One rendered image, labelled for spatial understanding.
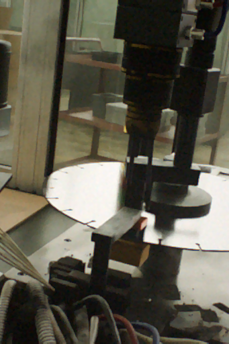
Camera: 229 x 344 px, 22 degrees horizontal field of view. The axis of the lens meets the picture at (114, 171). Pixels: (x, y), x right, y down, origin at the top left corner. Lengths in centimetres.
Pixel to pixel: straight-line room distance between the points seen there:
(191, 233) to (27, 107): 75
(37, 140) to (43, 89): 12
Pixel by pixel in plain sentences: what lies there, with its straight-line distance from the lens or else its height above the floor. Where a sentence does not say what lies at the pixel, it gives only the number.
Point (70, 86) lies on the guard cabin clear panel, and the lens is 130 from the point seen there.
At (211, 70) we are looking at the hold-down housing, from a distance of 64.
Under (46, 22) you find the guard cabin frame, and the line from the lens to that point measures 129.
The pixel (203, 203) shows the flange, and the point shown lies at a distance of 73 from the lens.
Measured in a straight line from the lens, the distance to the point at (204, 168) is 75.
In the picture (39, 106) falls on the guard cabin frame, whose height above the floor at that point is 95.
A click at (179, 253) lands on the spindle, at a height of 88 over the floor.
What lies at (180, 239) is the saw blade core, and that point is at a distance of 63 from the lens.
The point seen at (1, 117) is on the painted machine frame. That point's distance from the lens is 73.
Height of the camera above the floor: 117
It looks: 15 degrees down
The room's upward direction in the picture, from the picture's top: 7 degrees clockwise
